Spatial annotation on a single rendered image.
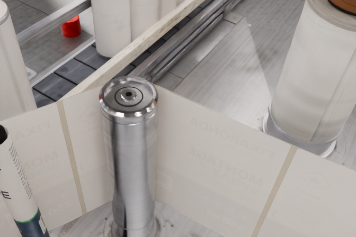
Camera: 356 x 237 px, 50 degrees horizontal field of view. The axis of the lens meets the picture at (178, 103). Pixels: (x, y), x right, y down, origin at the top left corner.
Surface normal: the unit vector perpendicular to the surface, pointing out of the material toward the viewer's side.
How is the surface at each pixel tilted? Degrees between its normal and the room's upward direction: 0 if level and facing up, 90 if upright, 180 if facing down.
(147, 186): 90
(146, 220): 90
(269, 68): 0
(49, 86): 0
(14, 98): 90
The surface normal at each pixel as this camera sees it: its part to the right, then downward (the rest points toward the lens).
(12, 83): 0.72, 0.53
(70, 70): 0.06, -0.69
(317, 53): -0.73, 0.42
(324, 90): -0.36, 0.62
